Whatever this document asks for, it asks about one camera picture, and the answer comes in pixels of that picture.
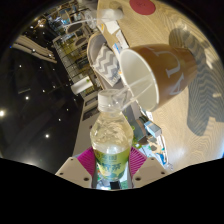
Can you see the group of ceiling lights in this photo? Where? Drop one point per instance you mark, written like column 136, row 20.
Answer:
column 27, row 98

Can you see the small blue tissue pack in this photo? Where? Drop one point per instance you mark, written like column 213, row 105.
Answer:
column 152, row 129

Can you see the flat round red coaster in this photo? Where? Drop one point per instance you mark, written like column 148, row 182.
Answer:
column 142, row 6

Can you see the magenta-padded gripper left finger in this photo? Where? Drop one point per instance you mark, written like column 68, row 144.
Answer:
column 75, row 171

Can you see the group of dining chairs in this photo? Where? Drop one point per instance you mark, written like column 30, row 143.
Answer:
column 75, row 27

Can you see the clear green-labelled drink bottle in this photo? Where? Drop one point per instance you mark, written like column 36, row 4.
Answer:
column 111, row 140

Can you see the grey white chevron pillow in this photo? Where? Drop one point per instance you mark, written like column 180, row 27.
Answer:
column 106, row 63

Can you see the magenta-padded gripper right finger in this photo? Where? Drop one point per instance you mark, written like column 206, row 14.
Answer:
column 150, row 171

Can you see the brown paper cup white letters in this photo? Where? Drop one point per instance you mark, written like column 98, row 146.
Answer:
column 166, row 70

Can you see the grey curved sofa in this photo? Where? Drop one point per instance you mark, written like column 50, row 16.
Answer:
column 92, row 43

